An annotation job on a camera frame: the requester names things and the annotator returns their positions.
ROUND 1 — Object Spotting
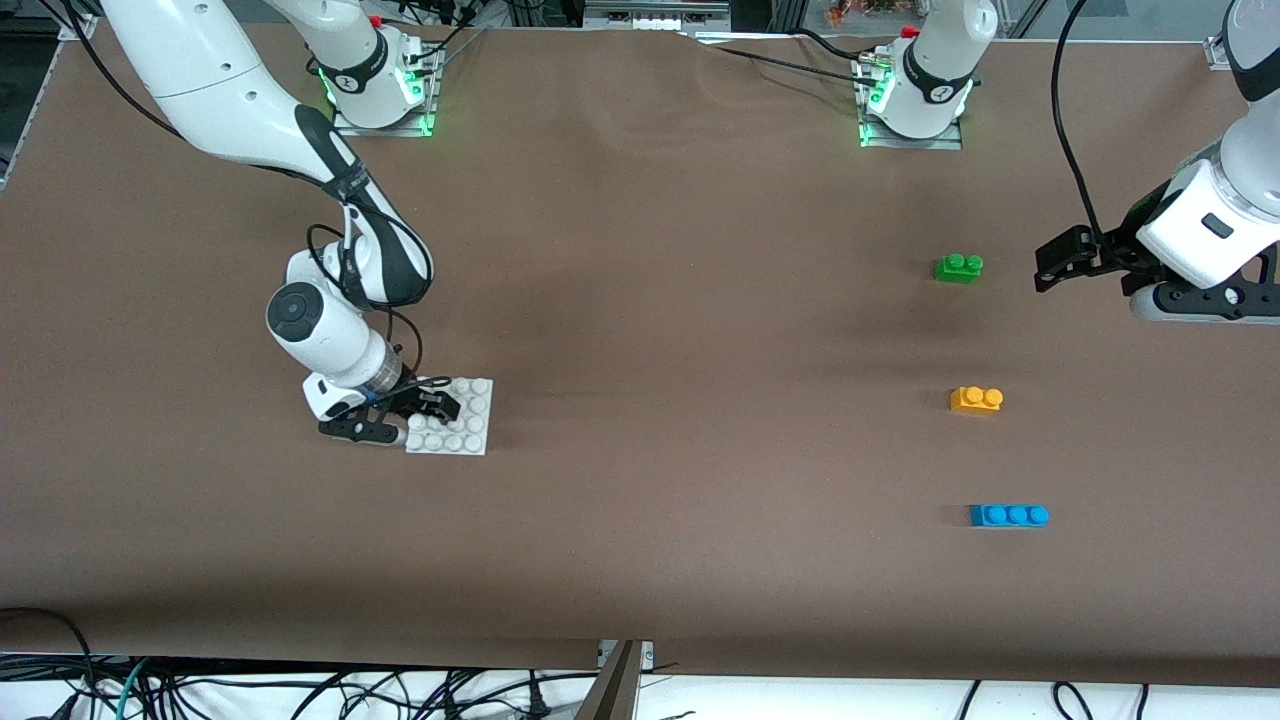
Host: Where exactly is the white studded base plate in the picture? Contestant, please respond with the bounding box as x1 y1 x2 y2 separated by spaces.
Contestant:
405 377 494 457

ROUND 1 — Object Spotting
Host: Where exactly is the blue three-stud block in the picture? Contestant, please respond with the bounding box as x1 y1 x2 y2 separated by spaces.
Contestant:
968 504 1051 529

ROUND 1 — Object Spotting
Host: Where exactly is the brown table cover sheet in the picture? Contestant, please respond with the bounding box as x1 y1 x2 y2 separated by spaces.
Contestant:
0 22 1280 689

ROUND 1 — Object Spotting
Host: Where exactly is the aluminium table profile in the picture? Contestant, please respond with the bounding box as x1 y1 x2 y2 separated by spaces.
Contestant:
575 640 654 720

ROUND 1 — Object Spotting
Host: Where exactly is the black left arm base cable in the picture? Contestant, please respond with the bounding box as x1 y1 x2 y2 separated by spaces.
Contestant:
690 30 886 86

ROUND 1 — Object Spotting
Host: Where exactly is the black arm base cable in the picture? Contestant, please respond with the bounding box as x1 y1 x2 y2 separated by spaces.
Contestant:
690 30 886 86
395 0 491 71

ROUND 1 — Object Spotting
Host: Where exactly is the black looped floor cable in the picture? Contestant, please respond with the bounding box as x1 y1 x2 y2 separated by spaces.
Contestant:
0 607 101 720

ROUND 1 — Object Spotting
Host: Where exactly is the teal floor cable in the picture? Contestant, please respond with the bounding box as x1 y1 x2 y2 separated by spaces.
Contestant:
113 658 149 720

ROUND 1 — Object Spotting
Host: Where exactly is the black right arm base cable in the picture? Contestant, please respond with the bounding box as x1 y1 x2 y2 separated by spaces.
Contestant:
395 0 491 71

